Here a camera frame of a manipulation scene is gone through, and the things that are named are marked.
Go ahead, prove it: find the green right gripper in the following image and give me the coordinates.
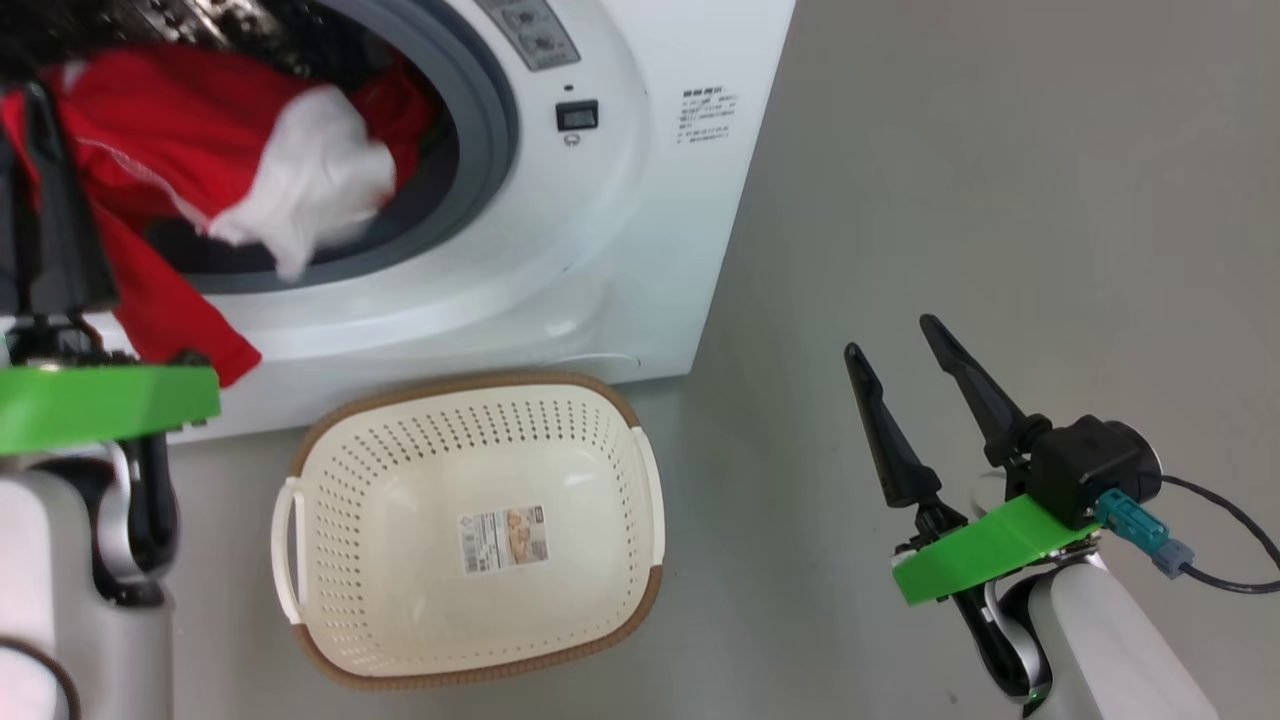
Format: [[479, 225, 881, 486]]
[[843, 314, 1099, 607]]

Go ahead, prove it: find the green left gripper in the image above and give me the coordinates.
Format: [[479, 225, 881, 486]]
[[0, 84, 221, 458]]

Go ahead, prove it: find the red garment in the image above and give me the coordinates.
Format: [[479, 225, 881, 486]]
[[0, 45, 441, 389]]

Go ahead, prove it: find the white cloth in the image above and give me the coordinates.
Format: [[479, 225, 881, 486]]
[[208, 85, 397, 281]]

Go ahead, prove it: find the white washing machine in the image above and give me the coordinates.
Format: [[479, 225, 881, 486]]
[[0, 0, 798, 446]]

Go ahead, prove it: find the basket product label sticker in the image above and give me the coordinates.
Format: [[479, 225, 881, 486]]
[[458, 505, 549, 576]]

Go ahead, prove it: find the grey rubber door gasket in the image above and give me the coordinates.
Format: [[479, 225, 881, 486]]
[[150, 0, 521, 296]]

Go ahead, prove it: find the cream perforated laundry basket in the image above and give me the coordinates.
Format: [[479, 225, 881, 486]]
[[270, 372, 667, 692]]

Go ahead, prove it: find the stainless steel washer drum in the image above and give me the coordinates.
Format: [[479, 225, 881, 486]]
[[0, 0, 401, 91]]

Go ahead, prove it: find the round drain filter cover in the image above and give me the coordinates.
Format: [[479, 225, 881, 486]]
[[545, 352, 643, 387]]

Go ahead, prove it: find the printed text label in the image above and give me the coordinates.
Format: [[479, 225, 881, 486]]
[[677, 87, 742, 147]]

